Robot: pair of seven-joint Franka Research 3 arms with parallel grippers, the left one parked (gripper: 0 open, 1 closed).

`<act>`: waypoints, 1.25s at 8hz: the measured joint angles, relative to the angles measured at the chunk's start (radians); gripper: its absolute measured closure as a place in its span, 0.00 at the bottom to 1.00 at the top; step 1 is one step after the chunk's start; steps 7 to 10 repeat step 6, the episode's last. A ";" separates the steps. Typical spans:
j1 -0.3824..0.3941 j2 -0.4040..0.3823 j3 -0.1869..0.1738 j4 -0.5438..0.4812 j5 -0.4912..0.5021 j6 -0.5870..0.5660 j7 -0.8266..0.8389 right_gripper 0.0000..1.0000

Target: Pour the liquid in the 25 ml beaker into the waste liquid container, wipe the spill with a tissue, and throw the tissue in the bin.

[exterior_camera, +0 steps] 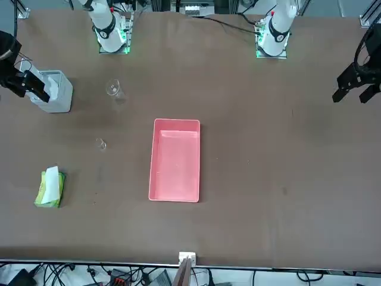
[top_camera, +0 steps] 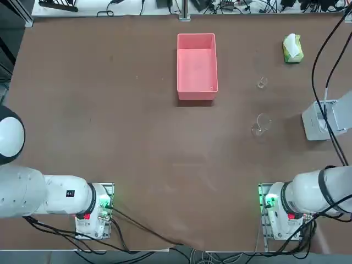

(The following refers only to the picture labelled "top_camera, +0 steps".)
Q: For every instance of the large glass beaker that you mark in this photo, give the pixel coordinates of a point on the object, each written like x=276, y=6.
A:
x=259, y=129

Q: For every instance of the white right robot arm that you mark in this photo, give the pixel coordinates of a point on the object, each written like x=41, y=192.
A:
x=302, y=192

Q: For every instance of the aluminium table edge bracket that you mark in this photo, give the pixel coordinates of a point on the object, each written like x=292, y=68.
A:
x=184, y=15

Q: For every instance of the green tissue pack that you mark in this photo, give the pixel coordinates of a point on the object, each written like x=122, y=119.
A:
x=287, y=53

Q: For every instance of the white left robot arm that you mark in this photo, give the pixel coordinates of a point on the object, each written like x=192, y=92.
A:
x=55, y=195

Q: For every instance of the pink plastic waste container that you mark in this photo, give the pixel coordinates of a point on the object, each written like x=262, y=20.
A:
x=196, y=68

